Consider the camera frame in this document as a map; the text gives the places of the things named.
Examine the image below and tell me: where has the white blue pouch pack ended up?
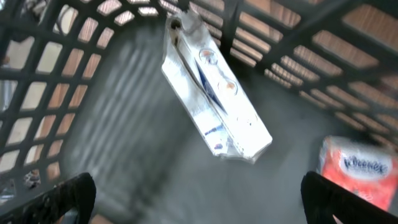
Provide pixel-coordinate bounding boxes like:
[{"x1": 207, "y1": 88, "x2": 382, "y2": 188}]
[{"x1": 162, "y1": 10, "x2": 272, "y2": 164}]

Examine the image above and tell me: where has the red tissue pack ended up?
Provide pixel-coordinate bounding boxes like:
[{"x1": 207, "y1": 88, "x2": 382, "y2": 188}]
[{"x1": 317, "y1": 136, "x2": 397, "y2": 211}]

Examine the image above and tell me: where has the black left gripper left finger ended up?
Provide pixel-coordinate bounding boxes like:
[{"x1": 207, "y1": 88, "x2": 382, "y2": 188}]
[{"x1": 1, "y1": 172, "x2": 96, "y2": 224}]

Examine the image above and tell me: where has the grey plastic mesh basket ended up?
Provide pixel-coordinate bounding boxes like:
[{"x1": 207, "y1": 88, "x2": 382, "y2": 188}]
[{"x1": 1, "y1": 0, "x2": 397, "y2": 223}]

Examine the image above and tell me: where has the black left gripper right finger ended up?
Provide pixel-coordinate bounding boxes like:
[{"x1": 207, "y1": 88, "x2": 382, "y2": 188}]
[{"x1": 300, "y1": 171, "x2": 397, "y2": 224}]

